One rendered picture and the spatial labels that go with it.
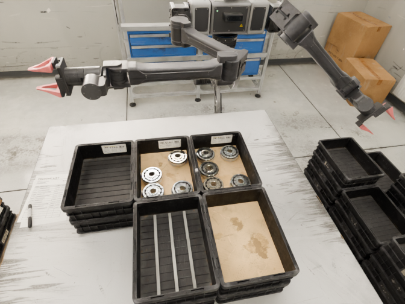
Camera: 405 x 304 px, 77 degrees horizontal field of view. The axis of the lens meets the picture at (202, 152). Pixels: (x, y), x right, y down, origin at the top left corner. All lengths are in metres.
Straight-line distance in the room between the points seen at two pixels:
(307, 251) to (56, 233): 1.21
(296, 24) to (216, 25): 0.52
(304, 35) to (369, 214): 1.45
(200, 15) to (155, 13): 2.41
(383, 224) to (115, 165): 1.77
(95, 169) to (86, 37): 2.70
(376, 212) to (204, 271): 1.44
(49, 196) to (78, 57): 2.75
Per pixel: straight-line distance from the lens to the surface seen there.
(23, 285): 1.41
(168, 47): 3.00
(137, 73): 0.87
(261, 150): 1.73
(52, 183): 1.66
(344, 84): 1.22
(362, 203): 2.18
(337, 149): 2.31
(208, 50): 1.07
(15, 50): 4.25
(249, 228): 1.21
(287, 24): 1.02
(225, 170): 1.39
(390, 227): 2.17
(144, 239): 1.17
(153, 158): 1.44
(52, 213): 1.53
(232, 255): 1.14
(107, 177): 1.40
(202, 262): 1.12
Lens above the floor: 1.87
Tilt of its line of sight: 45 degrees down
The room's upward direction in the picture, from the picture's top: 4 degrees clockwise
